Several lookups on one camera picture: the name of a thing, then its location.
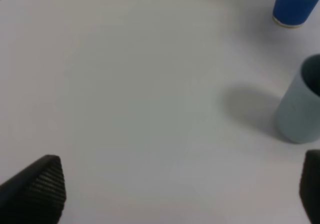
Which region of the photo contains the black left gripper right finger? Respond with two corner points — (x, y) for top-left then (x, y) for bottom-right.
(299, 149), (320, 224)

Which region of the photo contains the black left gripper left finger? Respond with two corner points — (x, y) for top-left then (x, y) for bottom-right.
(0, 155), (67, 223)

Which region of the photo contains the blue sleeved paper cup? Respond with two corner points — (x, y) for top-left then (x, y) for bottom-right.
(272, 0), (319, 28)

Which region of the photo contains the teal plastic cup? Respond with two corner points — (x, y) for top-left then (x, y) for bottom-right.
(275, 54), (320, 143)

